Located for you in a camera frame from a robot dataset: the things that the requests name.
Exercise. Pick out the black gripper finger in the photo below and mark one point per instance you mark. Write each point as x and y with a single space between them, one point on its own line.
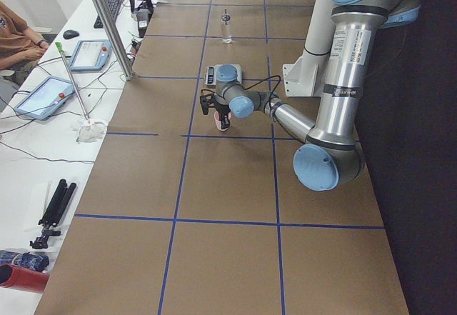
224 121

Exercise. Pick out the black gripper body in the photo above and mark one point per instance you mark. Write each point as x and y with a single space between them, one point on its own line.
221 110

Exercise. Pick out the pink paper cup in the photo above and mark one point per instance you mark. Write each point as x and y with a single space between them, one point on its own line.
217 121

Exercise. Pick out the clear glass sauce bottle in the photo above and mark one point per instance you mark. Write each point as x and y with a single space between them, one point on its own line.
226 27

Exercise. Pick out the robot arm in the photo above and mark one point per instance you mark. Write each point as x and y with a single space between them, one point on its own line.
333 66

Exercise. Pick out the silver digital kitchen scale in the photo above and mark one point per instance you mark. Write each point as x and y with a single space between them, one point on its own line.
222 73

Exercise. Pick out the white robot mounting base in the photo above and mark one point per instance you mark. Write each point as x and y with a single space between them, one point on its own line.
304 77

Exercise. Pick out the brown paper table cover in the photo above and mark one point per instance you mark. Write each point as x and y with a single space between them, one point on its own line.
180 218

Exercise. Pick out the black power adapter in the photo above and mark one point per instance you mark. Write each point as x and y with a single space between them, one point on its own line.
142 18

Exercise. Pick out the white crumpled cloth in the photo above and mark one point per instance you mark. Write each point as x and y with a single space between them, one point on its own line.
89 131

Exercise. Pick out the far blue teach pendant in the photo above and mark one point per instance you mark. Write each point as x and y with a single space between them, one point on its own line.
90 55

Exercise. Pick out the blue teach pendant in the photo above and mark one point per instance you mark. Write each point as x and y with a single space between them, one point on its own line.
46 98
90 55

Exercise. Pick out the black computer mouse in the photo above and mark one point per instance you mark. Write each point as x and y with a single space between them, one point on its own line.
70 34

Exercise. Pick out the silver rod green tip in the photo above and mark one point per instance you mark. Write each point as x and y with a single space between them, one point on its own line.
76 89

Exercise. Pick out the near blue teach pendant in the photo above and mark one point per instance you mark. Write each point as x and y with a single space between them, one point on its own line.
46 98

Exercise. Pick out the black folded tripod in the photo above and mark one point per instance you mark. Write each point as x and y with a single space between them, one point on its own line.
53 214

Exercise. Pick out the person in orange shirt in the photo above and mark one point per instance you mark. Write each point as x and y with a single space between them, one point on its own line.
21 46

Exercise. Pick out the blue plaid folded umbrella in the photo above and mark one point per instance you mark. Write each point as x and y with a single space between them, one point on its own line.
34 262

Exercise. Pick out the red thermos bottle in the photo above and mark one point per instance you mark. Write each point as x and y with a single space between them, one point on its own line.
23 279

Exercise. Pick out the aluminium frame post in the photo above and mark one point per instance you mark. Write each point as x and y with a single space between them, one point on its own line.
114 37

